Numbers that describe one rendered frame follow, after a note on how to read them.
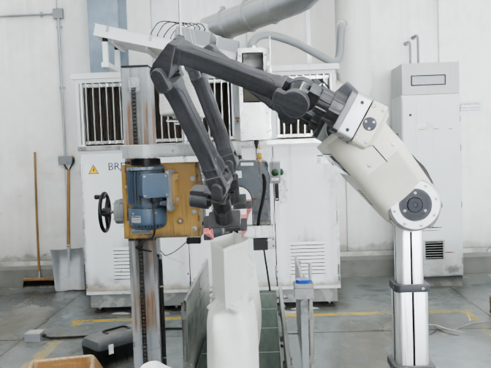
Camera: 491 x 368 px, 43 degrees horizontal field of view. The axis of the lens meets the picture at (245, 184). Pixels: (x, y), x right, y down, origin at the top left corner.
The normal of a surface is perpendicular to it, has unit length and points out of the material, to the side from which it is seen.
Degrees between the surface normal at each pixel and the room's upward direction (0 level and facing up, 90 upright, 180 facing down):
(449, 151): 90
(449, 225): 90
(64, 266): 76
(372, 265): 90
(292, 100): 118
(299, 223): 90
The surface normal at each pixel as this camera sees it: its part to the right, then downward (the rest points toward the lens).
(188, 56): -0.15, 0.53
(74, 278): -0.04, -0.19
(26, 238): -0.04, 0.05
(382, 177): 0.34, 0.46
